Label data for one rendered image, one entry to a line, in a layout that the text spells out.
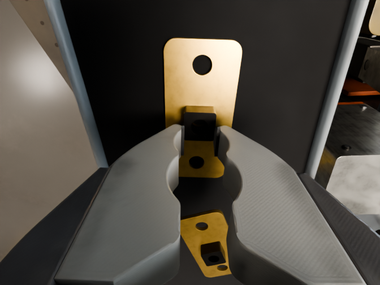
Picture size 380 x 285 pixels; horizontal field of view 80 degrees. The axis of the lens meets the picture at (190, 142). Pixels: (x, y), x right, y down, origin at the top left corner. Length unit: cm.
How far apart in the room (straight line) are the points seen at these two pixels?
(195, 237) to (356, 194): 17
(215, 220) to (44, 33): 59
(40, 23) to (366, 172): 66
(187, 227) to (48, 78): 143
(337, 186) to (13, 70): 160
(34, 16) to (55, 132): 111
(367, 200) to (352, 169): 5
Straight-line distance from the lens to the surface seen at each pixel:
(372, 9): 24
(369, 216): 53
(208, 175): 15
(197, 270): 25
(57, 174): 193
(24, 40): 156
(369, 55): 35
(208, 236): 20
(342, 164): 25
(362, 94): 54
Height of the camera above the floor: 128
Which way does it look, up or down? 58 degrees down
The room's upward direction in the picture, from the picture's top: 179 degrees counter-clockwise
